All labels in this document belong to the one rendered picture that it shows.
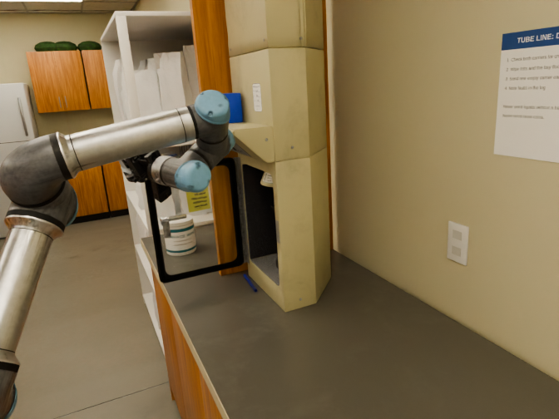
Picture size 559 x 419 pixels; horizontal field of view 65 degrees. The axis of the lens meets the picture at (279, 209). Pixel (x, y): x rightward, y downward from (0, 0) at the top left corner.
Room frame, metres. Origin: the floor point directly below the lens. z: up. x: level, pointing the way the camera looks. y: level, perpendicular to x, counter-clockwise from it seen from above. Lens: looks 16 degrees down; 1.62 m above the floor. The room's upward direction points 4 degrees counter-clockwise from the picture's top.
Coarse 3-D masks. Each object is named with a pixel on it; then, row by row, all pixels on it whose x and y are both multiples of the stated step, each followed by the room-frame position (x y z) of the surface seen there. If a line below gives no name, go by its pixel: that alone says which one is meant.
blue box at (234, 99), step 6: (228, 96) 1.39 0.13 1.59; (234, 96) 1.40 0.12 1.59; (240, 96) 1.41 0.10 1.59; (234, 102) 1.40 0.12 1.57; (240, 102) 1.41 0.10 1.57; (234, 108) 1.40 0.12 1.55; (240, 108) 1.40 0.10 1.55; (234, 114) 1.40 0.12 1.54; (240, 114) 1.40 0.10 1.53; (234, 120) 1.39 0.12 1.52; (240, 120) 1.40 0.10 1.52
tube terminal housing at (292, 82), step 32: (256, 64) 1.29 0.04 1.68; (288, 64) 1.24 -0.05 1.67; (320, 64) 1.40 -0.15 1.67; (288, 96) 1.23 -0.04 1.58; (320, 96) 1.39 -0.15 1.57; (288, 128) 1.23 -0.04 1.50; (320, 128) 1.38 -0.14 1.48; (256, 160) 1.35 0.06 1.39; (288, 160) 1.23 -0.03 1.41; (320, 160) 1.36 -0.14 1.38; (288, 192) 1.23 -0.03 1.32; (320, 192) 1.35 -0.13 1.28; (288, 224) 1.23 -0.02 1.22; (320, 224) 1.34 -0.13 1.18; (288, 256) 1.22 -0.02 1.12; (320, 256) 1.32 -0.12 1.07; (288, 288) 1.22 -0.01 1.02; (320, 288) 1.31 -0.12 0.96
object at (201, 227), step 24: (216, 168) 1.46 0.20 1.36; (192, 192) 1.43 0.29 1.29; (216, 192) 1.46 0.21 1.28; (168, 216) 1.39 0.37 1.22; (192, 216) 1.42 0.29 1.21; (216, 216) 1.46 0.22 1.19; (168, 240) 1.39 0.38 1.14; (192, 240) 1.42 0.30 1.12; (216, 240) 1.45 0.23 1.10; (168, 264) 1.38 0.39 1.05; (192, 264) 1.41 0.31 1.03; (216, 264) 1.45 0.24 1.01
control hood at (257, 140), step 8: (232, 128) 1.22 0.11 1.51; (240, 128) 1.21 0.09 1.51; (248, 128) 1.19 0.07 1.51; (256, 128) 1.20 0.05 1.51; (264, 128) 1.20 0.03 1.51; (272, 128) 1.22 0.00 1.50; (240, 136) 1.18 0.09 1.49; (248, 136) 1.18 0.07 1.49; (256, 136) 1.19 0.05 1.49; (264, 136) 1.20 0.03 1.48; (272, 136) 1.21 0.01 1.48; (240, 144) 1.23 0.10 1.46; (248, 144) 1.18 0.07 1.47; (256, 144) 1.19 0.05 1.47; (264, 144) 1.20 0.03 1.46; (272, 144) 1.21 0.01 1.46; (248, 152) 1.27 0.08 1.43; (256, 152) 1.19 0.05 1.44; (264, 152) 1.20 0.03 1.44; (272, 152) 1.21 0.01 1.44; (264, 160) 1.20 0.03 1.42; (272, 160) 1.21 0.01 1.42
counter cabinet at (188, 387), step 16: (160, 288) 1.81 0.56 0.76; (160, 304) 1.90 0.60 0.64; (160, 320) 2.00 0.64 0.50; (176, 336) 1.53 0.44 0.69; (176, 352) 1.59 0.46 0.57; (176, 368) 1.66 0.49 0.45; (192, 368) 1.29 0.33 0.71; (176, 384) 1.74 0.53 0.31; (192, 384) 1.33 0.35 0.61; (176, 400) 1.83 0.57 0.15; (192, 400) 1.37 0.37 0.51; (208, 400) 1.10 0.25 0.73; (192, 416) 1.42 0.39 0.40; (208, 416) 1.13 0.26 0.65
